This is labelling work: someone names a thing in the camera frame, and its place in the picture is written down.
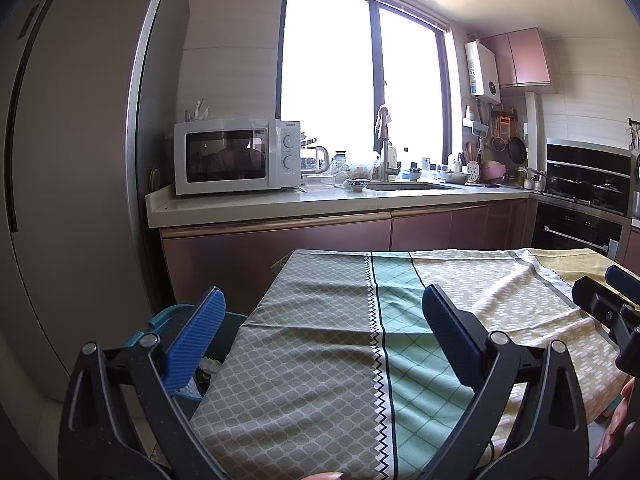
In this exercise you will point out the white perforated spatula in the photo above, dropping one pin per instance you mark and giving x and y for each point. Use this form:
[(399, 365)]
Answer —
[(474, 172)]

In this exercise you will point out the white soap bottle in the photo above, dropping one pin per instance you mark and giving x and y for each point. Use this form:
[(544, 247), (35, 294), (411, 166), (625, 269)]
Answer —
[(393, 159)]

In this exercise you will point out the patterned green tablecloth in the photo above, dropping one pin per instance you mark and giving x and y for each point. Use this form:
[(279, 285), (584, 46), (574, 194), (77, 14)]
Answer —
[(325, 350)]

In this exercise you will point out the pink wall cabinet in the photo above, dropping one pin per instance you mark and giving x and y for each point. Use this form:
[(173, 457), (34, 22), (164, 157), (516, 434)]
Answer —
[(520, 57)]

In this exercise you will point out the metal bowl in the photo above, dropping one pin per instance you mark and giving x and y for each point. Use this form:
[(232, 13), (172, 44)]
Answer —
[(454, 177)]

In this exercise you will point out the white kitchen countertop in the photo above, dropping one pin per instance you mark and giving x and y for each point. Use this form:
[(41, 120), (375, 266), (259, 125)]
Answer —
[(250, 207)]

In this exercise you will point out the small blue patterned bowl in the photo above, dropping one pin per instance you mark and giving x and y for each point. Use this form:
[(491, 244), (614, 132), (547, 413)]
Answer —
[(358, 186)]

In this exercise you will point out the yellow towel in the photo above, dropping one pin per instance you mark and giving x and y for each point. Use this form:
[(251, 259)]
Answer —
[(565, 265)]

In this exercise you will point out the brown base cabinets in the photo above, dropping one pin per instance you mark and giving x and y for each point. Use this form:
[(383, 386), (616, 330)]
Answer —
[(300, 245)]

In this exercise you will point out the dark framed window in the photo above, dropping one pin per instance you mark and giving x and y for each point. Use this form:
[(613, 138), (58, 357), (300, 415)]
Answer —
[(360, 75)]

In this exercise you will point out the grey refrigerator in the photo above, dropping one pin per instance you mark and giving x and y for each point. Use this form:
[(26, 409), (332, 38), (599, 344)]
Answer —
[(75, 160)]

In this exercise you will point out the white microwave oven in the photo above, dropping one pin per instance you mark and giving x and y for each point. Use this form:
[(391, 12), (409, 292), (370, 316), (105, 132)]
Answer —
[(225, 157)]

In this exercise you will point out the hanging black frying pan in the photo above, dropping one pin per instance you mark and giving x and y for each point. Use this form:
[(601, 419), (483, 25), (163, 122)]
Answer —
[(517, 149)]

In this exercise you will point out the white water heater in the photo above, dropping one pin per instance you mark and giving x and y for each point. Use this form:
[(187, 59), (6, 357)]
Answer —
[(482, 70)]

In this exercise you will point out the white mug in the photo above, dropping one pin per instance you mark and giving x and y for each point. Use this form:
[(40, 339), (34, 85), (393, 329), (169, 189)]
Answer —
[(425, 164)]

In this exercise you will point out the pink bowl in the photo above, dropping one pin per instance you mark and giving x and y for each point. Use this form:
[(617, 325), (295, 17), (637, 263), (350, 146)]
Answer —
[(494, 172)]

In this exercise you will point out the wall utensil rack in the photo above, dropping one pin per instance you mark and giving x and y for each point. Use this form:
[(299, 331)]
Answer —
[(492, 119)]

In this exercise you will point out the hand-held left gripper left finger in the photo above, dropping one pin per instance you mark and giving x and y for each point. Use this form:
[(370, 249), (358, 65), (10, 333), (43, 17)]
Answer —
[(197, 340)]

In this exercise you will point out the person's left hand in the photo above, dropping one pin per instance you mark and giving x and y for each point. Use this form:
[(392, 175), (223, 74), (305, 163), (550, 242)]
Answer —
[(322, 476)]

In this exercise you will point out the metal kitchen faucet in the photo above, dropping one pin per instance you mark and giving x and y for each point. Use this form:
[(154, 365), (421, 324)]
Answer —
[(384, 150)]

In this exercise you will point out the clear bottle black cap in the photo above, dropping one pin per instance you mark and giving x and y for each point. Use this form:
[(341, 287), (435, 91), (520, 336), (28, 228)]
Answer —
[(406, 159)]

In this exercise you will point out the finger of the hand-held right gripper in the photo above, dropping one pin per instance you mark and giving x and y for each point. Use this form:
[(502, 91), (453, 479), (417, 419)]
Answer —
[(625, 280), (600, 305)]

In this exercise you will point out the glass electric kettle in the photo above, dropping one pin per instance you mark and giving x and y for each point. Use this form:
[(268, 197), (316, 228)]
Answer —
[(315, 157)]

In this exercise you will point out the kitchen sink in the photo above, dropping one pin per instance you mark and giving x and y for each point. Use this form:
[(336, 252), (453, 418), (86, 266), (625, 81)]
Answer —
[(407, 186)]

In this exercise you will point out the clear plastic bag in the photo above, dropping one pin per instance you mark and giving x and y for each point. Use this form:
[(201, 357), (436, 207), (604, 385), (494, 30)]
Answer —
[(357, 169)]

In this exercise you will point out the person's right hand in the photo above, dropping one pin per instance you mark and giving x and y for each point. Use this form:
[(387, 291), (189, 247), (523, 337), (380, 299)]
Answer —
[(622, 425)]

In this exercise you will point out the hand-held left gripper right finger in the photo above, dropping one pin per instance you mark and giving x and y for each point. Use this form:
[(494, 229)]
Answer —
[(450, 335)]

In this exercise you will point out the clear glass container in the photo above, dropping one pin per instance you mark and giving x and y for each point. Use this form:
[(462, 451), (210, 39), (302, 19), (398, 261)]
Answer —
[(320, 182)]

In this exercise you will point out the blue trash bin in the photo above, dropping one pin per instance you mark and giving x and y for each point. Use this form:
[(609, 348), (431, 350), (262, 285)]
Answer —
[(227, 330)]

